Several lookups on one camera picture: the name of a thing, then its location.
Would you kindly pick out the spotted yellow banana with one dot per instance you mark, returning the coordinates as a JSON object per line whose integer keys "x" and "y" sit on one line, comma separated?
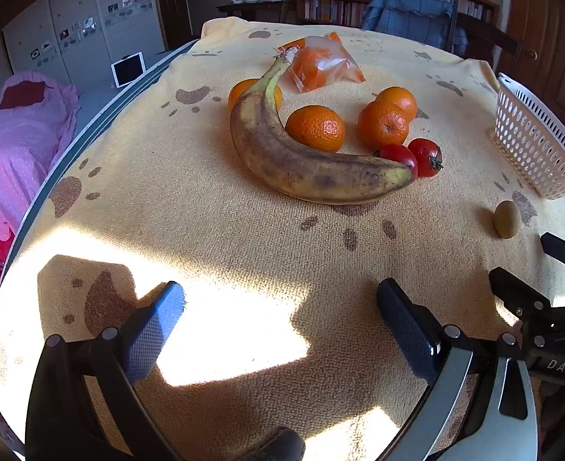
{"x": 282, "y": 163}

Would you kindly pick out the brown kiwi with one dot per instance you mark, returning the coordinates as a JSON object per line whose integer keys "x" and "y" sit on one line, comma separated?
{"x": 506, "y": 219}

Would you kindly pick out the red tomato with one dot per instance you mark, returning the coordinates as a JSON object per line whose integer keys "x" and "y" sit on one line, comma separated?
{"x": 397, "y": 156}
{"x": 425, "y": 156}

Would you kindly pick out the dark wooden chair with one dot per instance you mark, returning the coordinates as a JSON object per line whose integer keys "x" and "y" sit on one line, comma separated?
{"x": 493, "y": 38}

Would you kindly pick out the white plastic basket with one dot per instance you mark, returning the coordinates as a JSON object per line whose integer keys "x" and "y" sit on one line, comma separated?
{"x": 534, "y": 141}

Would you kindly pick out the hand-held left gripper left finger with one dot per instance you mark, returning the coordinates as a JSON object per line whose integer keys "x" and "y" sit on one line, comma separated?
{"x": 155, "y": 333}

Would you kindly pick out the dark red cushion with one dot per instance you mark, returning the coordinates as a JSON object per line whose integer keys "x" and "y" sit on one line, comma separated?
{"x": 21, "y": 95}

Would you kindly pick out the plastic bag with orange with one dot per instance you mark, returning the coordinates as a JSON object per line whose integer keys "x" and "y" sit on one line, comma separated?
{"x": 318, "y": 65}

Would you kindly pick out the wooden desk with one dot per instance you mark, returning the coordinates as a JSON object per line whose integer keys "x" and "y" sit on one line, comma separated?
{"x": 253, "y": 7}

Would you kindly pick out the dark wooden door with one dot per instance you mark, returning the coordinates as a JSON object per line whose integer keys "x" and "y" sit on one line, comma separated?
{"x": 169, "y": 2}

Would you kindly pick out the blue quilted cloth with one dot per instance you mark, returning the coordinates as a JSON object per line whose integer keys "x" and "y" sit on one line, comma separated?
{"x": 407, "y": 14}

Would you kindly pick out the pink dotted blanket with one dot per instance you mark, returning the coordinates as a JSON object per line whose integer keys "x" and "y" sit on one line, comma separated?
{"x": 9, "y": 153}

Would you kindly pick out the white framed tablet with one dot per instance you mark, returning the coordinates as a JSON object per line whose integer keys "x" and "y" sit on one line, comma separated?
{"x": 128, "y": 69}

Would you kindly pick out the yellow paw print blanket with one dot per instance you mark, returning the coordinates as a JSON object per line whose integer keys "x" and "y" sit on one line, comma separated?
{"x": 215, "y": 230}

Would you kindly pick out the orange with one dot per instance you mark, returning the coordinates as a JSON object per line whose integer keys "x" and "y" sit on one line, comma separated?
{"x": 241, "y": 91}
{"x": 318, "y": 127}
{"x": 382, "y": 125}
{"x": 400, "y": 98}

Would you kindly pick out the white sliding door wardrobe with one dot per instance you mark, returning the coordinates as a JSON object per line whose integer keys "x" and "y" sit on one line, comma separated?
{"x": 71, "y": 14}

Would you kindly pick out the brown panelled door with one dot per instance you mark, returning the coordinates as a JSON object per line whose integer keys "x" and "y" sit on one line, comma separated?
{"x": 546, "y": 33}

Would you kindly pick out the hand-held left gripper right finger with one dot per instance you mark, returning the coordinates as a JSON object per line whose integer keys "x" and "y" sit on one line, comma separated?
{"x": 405, "y": 326}

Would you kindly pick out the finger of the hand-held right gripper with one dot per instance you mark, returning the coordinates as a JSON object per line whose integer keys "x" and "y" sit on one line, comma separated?
{"x": 517, "y": 293}
{"x": 563, "y": 249}

